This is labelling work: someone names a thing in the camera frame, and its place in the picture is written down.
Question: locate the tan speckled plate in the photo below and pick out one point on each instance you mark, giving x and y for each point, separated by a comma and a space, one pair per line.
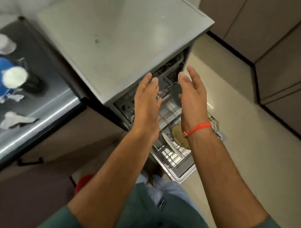
178, 136

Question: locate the white patterned ceramic jar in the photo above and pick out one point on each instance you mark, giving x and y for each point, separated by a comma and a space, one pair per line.
5, 44

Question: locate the green shirt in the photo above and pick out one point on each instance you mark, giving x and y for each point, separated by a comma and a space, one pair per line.
141, 211

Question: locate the person's right hand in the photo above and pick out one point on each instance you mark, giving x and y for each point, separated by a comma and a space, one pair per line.
194, 101

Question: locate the red plastic bucket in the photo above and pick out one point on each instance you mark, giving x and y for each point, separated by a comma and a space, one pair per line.
83, 183

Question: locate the person's left hand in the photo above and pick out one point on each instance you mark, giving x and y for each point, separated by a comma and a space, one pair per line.
145, 110

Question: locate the silver dishwasher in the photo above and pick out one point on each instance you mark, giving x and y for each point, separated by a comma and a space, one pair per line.
117, 47

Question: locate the person's left forearm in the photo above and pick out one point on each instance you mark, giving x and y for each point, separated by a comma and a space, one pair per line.
110, 183

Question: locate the white plate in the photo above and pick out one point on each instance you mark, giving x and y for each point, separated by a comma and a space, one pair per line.
170, 143

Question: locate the blue frying pan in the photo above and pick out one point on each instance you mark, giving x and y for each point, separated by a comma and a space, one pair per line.
3, 70

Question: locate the orange thread wristband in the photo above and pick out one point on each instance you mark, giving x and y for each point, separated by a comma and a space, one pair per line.
200, 128

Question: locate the large black steel cup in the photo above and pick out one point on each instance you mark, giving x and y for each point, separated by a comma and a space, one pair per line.
33, 84

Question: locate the grey speckled plate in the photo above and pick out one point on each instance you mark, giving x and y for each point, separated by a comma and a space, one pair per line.
176, 92

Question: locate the person's right forearm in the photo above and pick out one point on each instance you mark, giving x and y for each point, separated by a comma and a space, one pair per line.
223, 178

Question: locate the white paper scraps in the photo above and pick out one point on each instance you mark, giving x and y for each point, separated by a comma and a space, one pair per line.
14, 119

